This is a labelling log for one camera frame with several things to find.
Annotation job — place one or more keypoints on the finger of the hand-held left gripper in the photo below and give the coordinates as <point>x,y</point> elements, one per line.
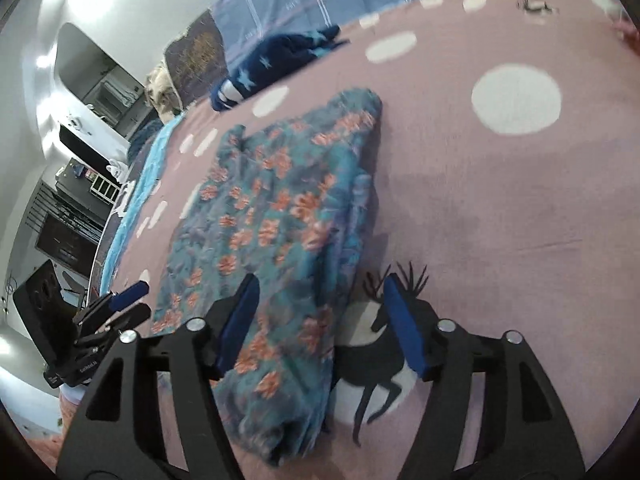
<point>125,320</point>
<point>130,295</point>

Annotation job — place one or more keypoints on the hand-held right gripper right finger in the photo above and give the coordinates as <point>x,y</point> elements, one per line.
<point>405,330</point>

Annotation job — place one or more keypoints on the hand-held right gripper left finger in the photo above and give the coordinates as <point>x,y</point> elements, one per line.
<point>240,320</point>

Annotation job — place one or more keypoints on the blue floral garment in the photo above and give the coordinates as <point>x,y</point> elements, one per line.
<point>270,210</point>

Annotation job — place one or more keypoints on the dark patterned bedsheet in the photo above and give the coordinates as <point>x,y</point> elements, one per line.
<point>117,210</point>

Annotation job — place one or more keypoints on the white shelf rack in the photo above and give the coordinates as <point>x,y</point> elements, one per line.
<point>105,190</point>

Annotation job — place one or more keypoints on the dark blue cloth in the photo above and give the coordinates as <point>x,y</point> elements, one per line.
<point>145,140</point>

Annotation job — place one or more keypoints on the pink polka-dot blanket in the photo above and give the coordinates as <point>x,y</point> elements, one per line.
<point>475,185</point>

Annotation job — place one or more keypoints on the beige cloth pile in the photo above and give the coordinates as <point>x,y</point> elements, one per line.
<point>162,92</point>

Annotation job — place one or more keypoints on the dark patterned headboard cover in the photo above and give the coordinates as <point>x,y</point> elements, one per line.
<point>197,55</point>

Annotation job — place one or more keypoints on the navy star-print garment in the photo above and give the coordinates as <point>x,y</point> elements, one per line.
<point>270,60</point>

